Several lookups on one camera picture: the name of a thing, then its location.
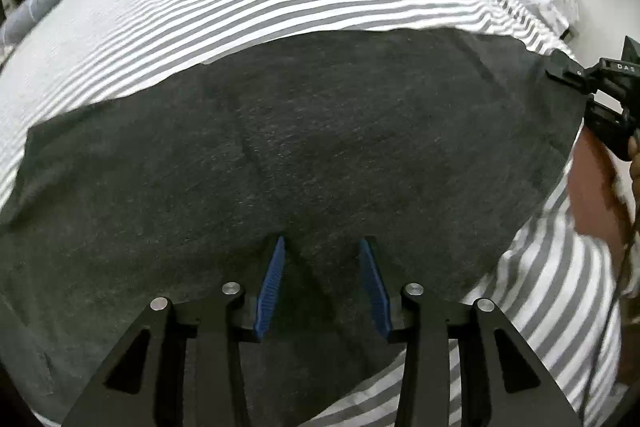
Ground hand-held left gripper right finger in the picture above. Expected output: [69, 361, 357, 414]
[358, 235, 581, 427]

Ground person's right forearm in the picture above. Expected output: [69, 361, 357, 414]
[570, 127, 633, 253]

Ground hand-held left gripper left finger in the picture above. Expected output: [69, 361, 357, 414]
[62, 235, 287, 427]

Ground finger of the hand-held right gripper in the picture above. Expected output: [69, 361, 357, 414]
[545, 49, 599, 96]

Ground dark grey denim pants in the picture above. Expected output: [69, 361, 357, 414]
[0, 27, 589, 427]

